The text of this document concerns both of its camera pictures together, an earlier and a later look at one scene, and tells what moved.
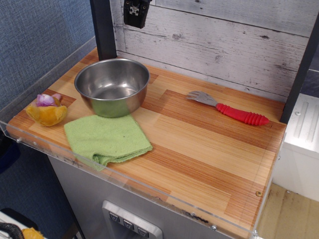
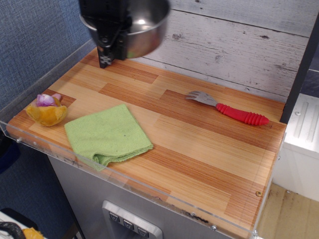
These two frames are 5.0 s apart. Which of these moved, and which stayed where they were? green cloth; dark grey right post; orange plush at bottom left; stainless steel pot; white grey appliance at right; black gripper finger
Moved: stainless steel pot; black gripper finger
Stayed: white grey appliance at right; orange plush at bottom left; dark grey right post; green cloth
